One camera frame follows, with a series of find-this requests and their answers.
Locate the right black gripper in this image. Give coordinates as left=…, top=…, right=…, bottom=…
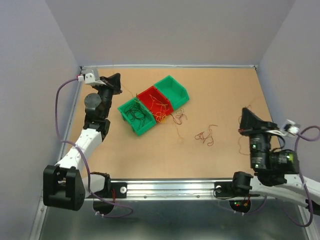
left=237, top=106, right=279, bottom=170

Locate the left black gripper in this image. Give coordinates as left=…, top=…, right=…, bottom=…
left=92, top=73, right=121, bottom=119

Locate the brown wire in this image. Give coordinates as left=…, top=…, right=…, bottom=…
left=123, top=99, right=148, bottom=128

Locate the red wire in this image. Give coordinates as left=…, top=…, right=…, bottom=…
left=170, top=108, right=188, bottom=127
left=194, top=123, right=219, bottom=147

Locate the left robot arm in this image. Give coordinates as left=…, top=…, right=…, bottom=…
left=43, top=72, right=122, bottom=211

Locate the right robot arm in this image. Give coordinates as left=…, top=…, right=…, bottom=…
left=230, top=107, right=320, bottom=215

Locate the near green plastic bin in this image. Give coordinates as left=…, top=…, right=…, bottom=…
left=118, top=97, right=157, bottom=136

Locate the green plastic bin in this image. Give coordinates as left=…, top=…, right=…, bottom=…
left=118, top=97, right=157, bottom=136
left=154, top=75, right=190, bottom=110

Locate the red plastic bin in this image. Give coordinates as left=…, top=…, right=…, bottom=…
left=137, top=86, right=174, bottom=123

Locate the far green plastic bin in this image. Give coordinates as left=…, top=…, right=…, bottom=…
left=154, top=75, right=190, bottom=110

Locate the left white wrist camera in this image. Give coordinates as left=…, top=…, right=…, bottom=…
left=77, top=67, right=104, bottom=86

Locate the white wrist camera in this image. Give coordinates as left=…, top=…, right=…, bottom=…
left=267, top=119, right=301, bottom=138
left=77, top=67, right=104, bottom=86

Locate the aluminium table edge frame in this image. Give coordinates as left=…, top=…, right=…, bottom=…
left=69, top=64, right=256, bottom=125

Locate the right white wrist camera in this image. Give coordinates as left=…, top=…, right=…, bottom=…
left=267, top=119, right=301, bottom=138

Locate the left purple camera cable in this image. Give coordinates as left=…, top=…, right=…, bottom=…
left=55, top=76, right=134, bottom=219

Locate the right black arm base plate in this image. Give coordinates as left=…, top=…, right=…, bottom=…
left=214, top=181, right=251, bottom=199

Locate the aluminium front rail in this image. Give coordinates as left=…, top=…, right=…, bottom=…
left=82, top=177, right=266, bottom=201

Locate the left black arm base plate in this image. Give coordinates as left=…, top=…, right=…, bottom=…
left=95, top=182, right=128, bottom=200

